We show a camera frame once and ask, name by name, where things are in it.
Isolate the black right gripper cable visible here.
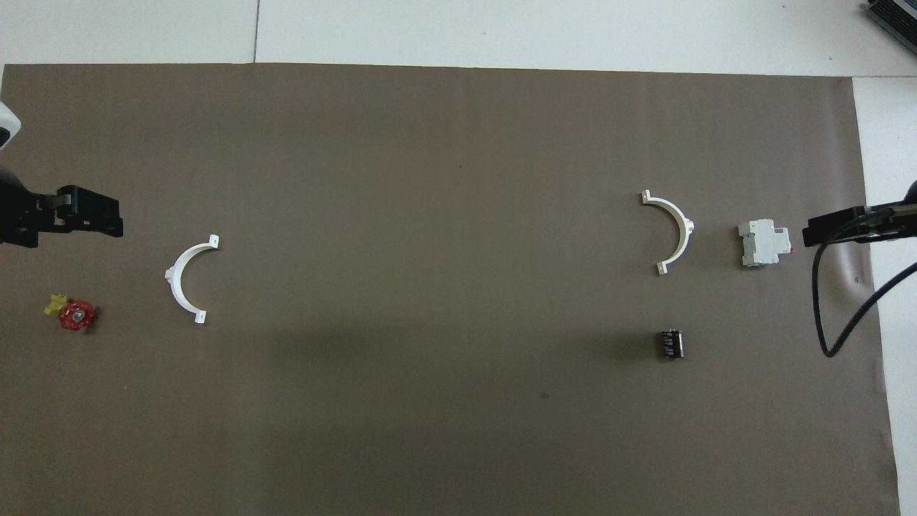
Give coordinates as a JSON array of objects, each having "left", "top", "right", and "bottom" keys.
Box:
[{"left": 812, "top": 214, "right": 917, "bottom": 358}]

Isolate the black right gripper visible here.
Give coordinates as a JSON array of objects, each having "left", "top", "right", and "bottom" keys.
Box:
[{"left": 802, "top": 179, "right": 917, "bottom": 248}]

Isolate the white half-ring pipe clamp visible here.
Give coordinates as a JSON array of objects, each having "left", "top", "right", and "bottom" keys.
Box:
[
  {"left": 640, "top": 190, "right": 696, "bottom": 277},
  {"left": 165, "top": 234, "right": 220, "bottom": 324}
]

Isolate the red-handled yellow valve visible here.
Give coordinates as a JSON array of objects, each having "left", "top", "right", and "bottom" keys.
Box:
[{"left": 44, "top": 292, "right": 96, "bottom": 332}]

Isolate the brown paper mat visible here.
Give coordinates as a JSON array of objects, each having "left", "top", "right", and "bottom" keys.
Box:
[{"left": 0, "top": 63, "right": 902, "bottom": 516}]

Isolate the dark ribbed device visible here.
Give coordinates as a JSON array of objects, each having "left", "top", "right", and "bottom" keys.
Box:
[{"left": 862, "top": 0, "right": 917, "bottom": 45}]

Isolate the white circuit breaker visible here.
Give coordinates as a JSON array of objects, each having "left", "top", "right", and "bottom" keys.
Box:
[{"left": 738, "top": 219, "right": 792, "bottom": 268}]

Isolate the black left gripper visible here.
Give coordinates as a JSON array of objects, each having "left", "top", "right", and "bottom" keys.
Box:
[{"left": 0, "top": 166, "right": 124, "bottom": 249}]

